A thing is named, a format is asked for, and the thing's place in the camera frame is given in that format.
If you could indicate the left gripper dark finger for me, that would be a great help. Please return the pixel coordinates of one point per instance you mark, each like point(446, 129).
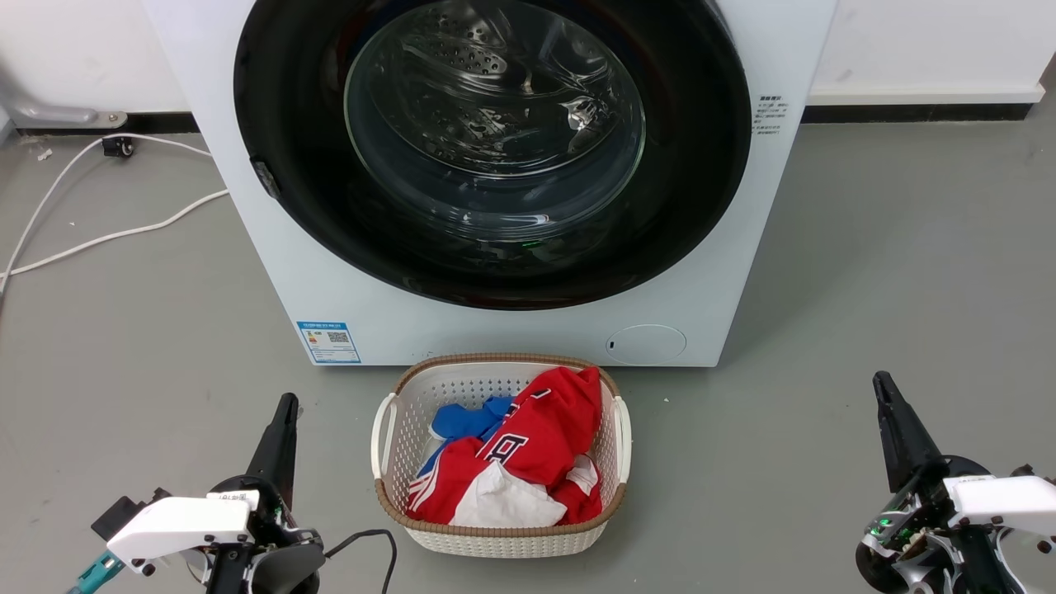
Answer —
point(268, 454)
point(287, 462)

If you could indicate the red sports jersey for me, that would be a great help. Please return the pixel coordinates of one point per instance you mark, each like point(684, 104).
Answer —
point(544, 429)

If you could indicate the grey metal floor bracket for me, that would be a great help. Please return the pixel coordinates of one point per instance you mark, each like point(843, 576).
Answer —
point(58, 114)

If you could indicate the left gripper white grey body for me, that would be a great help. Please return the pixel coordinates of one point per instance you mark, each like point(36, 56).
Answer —
point(177, 524)

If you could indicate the right gripper white grey body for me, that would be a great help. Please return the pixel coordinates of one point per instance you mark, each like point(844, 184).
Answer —
point(990, 503)

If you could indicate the blue garment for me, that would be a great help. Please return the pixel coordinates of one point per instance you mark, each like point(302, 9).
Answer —
point(462, 419)

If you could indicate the white garment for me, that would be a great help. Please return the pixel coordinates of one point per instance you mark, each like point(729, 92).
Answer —
point(503, 503)

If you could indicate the printed text label sticker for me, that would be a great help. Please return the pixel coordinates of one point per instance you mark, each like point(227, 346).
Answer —
point(771, 115)

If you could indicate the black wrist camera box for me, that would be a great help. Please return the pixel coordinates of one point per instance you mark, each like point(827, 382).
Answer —
point(124, 513)

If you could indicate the round white filter cover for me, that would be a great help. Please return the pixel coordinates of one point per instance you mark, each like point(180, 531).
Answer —
point(646, 344)

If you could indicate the white plastic laundry basket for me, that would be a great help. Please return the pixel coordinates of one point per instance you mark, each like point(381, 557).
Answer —
point(425, 396)

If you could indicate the blue energy label sticker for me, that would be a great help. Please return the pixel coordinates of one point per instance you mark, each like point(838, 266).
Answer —
point(328, 342)

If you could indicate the stainless steel washer drum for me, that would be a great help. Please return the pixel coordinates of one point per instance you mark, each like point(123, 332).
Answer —
point(495, 99)

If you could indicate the black wall baseboard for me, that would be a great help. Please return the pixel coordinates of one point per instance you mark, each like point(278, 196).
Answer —
point(157, 123)
point(907, 112)

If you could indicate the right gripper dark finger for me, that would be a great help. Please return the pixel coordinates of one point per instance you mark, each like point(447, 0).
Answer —
point(916, 445)
point(891, 445)

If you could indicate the black round glass washer door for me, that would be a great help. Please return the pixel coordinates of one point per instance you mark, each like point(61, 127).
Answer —
point(289, 124)

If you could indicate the white front-load washing machine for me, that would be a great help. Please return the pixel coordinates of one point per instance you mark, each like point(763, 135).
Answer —
point(247, 272)

